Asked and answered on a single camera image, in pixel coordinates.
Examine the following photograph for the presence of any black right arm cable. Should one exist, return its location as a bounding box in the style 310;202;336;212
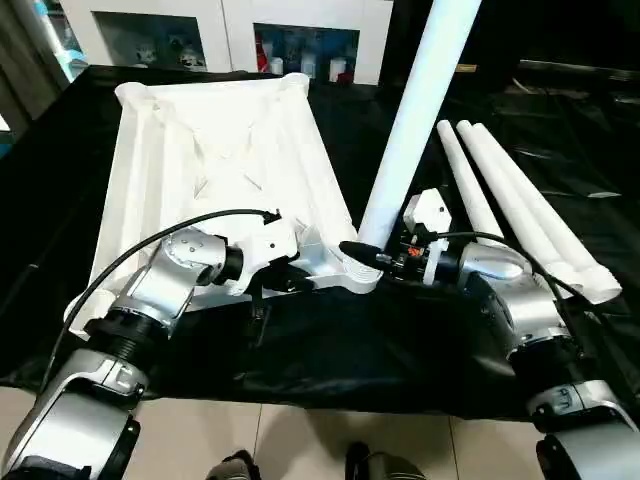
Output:
413;228;603;333

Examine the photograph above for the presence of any white plastic table top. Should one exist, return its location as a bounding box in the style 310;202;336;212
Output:
64;72;384;332

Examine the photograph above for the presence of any light blue background object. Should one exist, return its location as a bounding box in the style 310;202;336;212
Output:
35;0;91;81

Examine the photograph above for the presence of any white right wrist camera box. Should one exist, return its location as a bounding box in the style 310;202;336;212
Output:
402;187;453;289

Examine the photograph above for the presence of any black right robot foot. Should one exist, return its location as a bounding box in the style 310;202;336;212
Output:
345;445;431;480

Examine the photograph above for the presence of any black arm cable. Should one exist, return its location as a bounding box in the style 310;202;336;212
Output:
413;228;603;333
40;206;283;403

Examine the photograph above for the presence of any black left robot foot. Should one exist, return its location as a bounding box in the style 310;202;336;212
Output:
205;452;263;480

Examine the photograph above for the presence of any black table mat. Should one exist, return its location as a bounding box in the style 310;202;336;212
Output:
0;64;640;422

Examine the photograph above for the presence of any black robot foot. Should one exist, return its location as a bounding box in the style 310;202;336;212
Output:
345;445;431;480
205;452;263;480

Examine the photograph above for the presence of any white glass door cabinet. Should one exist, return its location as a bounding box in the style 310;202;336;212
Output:
60;0;393;86

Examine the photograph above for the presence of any white plastic table leg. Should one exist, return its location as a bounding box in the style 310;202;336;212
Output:
468;123;624;305
353;0;484;278
436;119;508;243
453;121;593;293

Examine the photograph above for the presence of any grey curtain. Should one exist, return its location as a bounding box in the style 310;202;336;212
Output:
0;0;56;131

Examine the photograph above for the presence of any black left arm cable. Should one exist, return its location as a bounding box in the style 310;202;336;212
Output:
40;206;283;403

